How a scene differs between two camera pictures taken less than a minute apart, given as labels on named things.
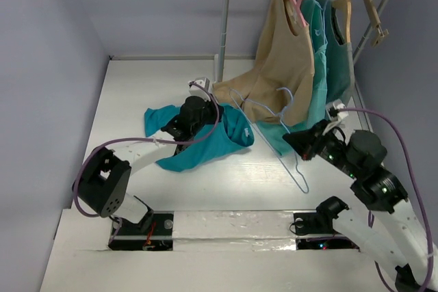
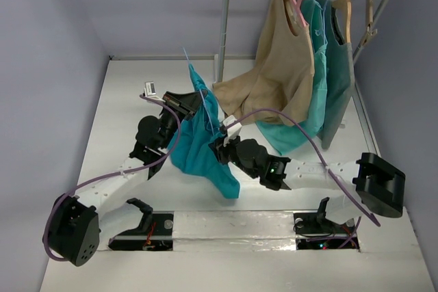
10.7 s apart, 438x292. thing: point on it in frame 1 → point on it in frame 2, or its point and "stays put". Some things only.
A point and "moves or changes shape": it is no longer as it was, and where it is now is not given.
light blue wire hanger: (280, 116) → (204, 106)
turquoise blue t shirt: (233, 132) moves or changes shape
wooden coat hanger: (343, 3) stays put
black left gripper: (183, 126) → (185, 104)
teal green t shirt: (272, 135) stays put
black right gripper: (315, 139) → (221, 146)
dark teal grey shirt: (340, 68) stays put
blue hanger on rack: (324, 5) stays put
